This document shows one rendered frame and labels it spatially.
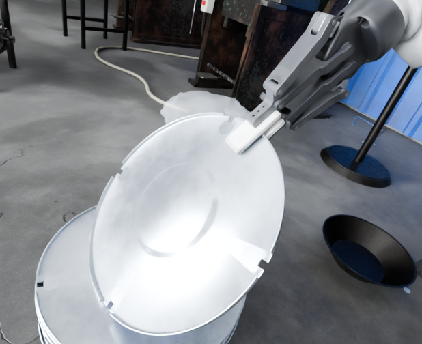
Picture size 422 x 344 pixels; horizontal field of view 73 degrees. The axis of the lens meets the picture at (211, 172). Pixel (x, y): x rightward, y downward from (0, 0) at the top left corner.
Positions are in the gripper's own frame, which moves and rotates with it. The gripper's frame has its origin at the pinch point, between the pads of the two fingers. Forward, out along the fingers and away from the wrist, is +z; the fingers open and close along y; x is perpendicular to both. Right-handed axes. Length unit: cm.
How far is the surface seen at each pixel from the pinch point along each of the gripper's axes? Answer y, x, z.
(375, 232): -89, -3, -17
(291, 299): -58, 3, 17
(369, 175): -122, -33, -44
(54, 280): 3.1, -1.7, 31.6
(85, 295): 0.8, 1.7, 29.5
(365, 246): -90, -2, -11
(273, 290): -56, -1, 20
